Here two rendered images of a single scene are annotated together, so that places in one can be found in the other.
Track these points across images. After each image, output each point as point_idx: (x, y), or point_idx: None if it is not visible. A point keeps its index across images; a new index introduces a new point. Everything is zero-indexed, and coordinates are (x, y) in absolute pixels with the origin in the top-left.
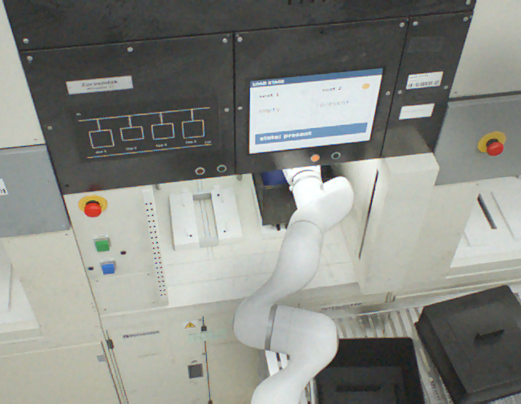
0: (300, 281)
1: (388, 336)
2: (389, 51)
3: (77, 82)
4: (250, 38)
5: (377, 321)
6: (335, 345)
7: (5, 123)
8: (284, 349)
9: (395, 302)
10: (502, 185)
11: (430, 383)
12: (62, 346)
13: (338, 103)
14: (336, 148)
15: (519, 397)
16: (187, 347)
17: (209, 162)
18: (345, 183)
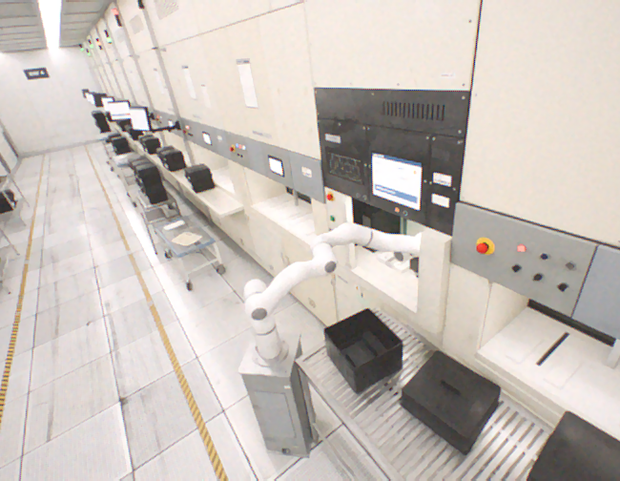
0: (335, 235)
1: (415, 354)
2: (423, 154)
3: (327, 135)
4: (371, 129)
5: (420, 346)
6: (323, 264)
7: (313, 147)
8: (313, 256)
9: (439, 349)
10: (584, 357)
11: (404, 384)
12: None
13: (403, 178)
14: (405, 208)
15: (438, 438)
16: (357, 303)
17: (361, 192)
18: (418, 241)
